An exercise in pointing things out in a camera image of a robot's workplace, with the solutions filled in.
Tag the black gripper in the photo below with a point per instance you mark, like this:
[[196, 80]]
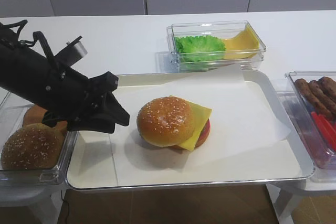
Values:
[[87, 104]]

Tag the sesame bun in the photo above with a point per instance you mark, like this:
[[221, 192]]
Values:
[[166, 121], [35, 146]]

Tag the yellow cheese slice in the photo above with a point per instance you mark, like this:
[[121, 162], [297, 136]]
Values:
[[201, 115]]

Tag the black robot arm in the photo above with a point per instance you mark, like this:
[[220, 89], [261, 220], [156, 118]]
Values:
[[30, 70]]

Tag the green lettuce leaf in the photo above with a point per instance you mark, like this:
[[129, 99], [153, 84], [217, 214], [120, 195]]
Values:
[[200, 48]]

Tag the clear lettuce cheese container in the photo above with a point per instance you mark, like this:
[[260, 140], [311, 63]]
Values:
[[221, 30]]

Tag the plain bun bottom in container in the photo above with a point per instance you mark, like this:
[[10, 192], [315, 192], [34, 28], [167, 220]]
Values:
[[35, 115]]

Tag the white parchment paper sheet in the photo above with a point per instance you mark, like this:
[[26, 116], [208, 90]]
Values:
[[246, 141]]

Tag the bottom burger bun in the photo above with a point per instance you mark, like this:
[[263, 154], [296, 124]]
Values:
[[201, 140]]

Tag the clear bun container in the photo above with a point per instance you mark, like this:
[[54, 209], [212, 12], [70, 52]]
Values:
[[13, 109]]

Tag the red tomato slice on burger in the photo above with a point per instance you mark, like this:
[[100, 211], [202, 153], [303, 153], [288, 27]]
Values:
[[206, 129]]

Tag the white metal serving tray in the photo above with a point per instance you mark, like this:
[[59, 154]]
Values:
[[92, 163]]

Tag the yellow cheese slices in container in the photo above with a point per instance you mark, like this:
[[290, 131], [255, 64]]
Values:
[[244, 45]]

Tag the clear patty tomato container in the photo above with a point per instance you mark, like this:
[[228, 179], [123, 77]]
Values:
[[299, 109]]

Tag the brown meat patty left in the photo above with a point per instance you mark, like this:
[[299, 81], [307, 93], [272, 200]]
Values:
[[303, 88]]

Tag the brown meat patty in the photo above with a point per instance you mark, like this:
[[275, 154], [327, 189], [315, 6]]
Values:
[[303, 88], [327, 85], [322, 97]]

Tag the red tomato slices in container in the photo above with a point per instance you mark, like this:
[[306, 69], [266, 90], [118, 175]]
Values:
[[326, 128]]

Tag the brown meat patty middle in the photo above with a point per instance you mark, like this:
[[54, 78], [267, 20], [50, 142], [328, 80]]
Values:
[[322, 97]]

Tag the brown meat patty right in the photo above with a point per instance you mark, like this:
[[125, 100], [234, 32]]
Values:
[[327, 85]]

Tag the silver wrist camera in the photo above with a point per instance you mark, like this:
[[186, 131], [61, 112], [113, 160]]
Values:
[[72, 53]]

